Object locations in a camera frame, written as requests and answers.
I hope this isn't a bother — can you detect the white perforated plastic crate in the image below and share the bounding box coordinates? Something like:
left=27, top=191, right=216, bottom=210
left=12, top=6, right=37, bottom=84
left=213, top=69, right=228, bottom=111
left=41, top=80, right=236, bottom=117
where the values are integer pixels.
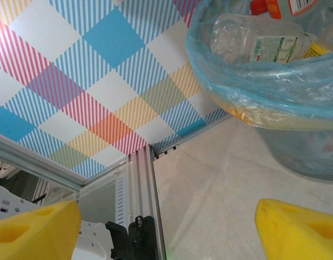
left=0, top=183, right=36, bottom=217

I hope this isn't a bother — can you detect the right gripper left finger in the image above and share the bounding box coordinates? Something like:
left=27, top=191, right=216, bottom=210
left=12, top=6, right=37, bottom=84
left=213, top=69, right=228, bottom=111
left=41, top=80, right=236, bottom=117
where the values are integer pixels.
left=0, top=200, right=82, bottom=260

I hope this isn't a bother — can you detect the cola bottle red label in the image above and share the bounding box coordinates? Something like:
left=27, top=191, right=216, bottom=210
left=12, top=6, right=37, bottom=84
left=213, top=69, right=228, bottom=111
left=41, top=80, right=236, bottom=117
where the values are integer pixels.
left=249, top=0, right=282, bottom=20

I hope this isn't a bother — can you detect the aluminium frame post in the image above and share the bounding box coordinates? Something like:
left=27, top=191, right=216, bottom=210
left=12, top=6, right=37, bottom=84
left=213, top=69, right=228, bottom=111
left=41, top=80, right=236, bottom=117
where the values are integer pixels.
left=0, top=131, right=87, bottom=193

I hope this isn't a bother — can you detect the aluminium frame side rail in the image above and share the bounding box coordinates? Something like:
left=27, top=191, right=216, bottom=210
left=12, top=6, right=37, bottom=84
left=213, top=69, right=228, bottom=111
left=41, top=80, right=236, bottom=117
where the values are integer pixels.
left=151, top=112, right=233, bottom=160

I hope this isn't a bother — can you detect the wide aluminium mounting rail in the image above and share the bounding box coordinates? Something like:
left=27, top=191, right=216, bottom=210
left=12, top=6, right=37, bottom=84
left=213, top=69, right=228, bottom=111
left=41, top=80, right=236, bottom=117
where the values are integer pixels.
left=127, top=145, right=168, bottom=260

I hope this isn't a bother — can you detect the trash bin with blue bag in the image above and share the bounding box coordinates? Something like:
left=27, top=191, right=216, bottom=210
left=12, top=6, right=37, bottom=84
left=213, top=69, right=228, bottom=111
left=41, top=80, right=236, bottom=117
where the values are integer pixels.
left=185, top=0, right=333, bottom=131

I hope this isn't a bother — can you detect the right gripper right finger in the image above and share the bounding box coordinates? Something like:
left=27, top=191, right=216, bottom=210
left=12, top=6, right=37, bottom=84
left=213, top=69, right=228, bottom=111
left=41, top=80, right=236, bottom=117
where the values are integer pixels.
left=255, top=199, right=333, bottom=260

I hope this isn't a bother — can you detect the clear bottle green white label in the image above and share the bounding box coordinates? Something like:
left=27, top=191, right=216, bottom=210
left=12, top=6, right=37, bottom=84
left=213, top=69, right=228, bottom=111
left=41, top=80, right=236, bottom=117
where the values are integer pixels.
left=211, top=14, right=318, bottom=65

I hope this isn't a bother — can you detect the slotted grey cable duct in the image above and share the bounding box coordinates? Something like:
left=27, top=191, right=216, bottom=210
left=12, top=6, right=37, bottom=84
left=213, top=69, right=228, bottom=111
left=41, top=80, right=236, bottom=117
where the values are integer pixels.
left=114, top=167, right=129, bottom=227

